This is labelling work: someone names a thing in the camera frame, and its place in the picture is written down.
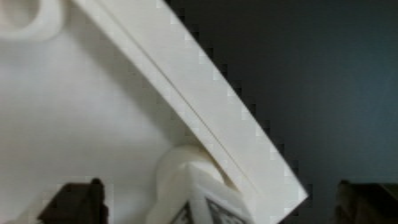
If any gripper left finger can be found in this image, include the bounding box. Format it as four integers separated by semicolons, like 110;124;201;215
37;178;108;224

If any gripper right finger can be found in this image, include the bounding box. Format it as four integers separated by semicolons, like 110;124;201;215
334;180;398;224

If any white table leg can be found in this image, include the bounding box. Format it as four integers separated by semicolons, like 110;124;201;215
146;145;254;224

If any white square tabletop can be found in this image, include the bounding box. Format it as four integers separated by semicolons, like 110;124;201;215
0;0;307;224

